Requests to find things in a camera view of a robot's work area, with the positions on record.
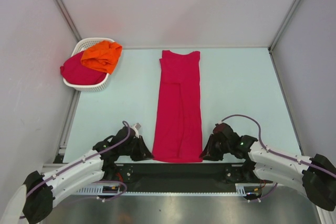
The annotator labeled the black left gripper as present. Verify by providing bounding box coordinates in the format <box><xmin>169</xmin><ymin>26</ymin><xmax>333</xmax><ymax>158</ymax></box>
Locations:
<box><xmin>119</xmin><ymin>135</ymin><xmax>153</xmax><ymax>162</ymax></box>

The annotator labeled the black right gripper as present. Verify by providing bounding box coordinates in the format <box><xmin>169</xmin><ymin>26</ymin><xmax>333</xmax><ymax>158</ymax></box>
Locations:
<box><xmin>199</xmin><ymin>134</ymin><xmax>232</xmax><ymax>162</ymax></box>

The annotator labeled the pink t shirt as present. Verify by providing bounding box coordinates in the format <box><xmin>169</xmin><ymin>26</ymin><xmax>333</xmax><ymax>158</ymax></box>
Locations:
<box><xmin>153</xmin><ymin>50</ymin><xmax>203</xmax><ymax>163</ymax></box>
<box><xmin>60</xmin><ymin>51</ymin><xmax>107</xmax><ymax>86</ymax></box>

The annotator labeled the orange t shirt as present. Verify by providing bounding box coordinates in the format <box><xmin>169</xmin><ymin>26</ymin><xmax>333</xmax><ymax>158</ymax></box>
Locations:
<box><xmin>80</xmin><ymin>40</ymin><xmax>123</xmax><ymax>74</ymax></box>

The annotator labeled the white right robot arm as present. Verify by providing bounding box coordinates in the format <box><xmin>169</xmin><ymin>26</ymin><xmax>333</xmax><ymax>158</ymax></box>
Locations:
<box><xmin>200</xmin><ymin>132</ymin><xmax>335</xmax><ymax>211</ymax></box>

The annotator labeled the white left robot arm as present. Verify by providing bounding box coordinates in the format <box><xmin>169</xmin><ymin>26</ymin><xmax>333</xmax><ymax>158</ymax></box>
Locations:
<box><xmin>23</xmin><ymin>126</ymin><xmax>153</xmax><ymax>223</ymax></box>

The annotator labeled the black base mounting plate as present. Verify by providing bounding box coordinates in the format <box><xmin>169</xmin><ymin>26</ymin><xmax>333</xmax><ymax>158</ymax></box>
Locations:
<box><xmin>103</xmin><ymin>163</ymin><xmax>265</xmax><ymax>186</ymax></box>

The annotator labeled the white perforated laundry basket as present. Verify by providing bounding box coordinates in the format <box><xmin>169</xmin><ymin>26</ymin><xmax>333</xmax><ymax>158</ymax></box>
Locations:
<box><xmin>60</xmin><ymin>38</ymin><xmax>122</xmax><ymax>92</ymax></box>

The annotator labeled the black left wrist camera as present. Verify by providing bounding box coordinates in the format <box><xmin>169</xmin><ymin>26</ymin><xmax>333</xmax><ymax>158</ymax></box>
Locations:
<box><xmin>130</xmin><ymin>123</ymin><xmax>141</xmax><ymax>137</ymax></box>

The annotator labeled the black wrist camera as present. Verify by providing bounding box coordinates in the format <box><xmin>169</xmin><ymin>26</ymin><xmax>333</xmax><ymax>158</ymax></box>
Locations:
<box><xmin>213</xmin><ymin>123</ymin><xmax>239</xmax><ymax>140</ymax></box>
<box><xmin>130</xmin><ymin>123</ymin><xmax>141</xmax><ymax>137</ymax></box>

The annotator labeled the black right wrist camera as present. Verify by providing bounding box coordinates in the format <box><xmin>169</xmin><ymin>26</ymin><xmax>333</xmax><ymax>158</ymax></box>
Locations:
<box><xmin>213</xmin><ymin>123</ymin><xmax>239</xmax><ymax>140</ymax></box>

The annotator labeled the aluminium front frame rail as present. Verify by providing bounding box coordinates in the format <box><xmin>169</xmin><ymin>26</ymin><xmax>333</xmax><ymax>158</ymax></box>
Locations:
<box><xmin>38</xmin><ymin>163</ymin><xmax>323</xmax><ymax>185</ymax></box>

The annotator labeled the white slotted cable duct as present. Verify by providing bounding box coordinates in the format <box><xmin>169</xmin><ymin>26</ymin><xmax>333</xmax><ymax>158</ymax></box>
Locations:
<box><xmin>74</xmin><ymin>183</ymin><xmax>259</xmax><ymax>196</ymax></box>

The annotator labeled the aluminium left corner post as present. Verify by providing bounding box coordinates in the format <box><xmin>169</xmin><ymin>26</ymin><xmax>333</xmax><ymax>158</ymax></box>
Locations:
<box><xmin>53</xmin><ymin>0</ymin><xmax>82</xmax><ymax>42</ymax></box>

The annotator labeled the aluminium corner post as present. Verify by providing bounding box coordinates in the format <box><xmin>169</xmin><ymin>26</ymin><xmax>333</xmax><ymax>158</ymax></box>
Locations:
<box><xmin>268</xmin><ymin>0</ymin><xmax>303</xmax><ymax>54</ymax></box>
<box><xmin>53</xmin><ymin>0</ymin><xmax>82</xmax><ymax>42</ymax></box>

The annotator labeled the aluminium right corner post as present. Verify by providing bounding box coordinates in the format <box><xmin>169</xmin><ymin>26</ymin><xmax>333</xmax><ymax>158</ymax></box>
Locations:
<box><xmin>268</xmin><ymin>0</ymin><xmax>303</xmax><ymax>54</ymax></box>

